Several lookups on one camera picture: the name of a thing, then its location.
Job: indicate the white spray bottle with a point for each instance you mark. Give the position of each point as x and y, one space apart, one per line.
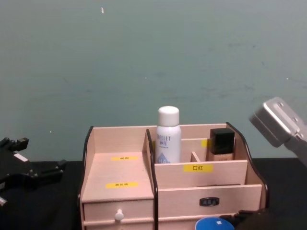
168 134

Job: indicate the pale wooden desk organizer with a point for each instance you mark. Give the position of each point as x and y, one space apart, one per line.
120 172

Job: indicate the small wooden drawer white knob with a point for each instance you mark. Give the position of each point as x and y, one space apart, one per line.
100 210

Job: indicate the beige bottle black square cap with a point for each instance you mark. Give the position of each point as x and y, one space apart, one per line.
221 141

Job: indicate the black table cloth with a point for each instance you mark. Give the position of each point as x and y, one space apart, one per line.
48 210

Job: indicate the small black name plate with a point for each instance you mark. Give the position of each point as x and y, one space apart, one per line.
209 201

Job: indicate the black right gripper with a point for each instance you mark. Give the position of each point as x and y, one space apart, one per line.
255 220

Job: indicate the clear jar blue lid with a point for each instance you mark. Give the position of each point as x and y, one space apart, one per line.
211 224

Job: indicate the yellow label sticker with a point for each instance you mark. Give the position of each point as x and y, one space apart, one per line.
198 168
124 158
121 184
204 143

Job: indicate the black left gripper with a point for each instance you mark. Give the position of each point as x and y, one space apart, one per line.
12 167

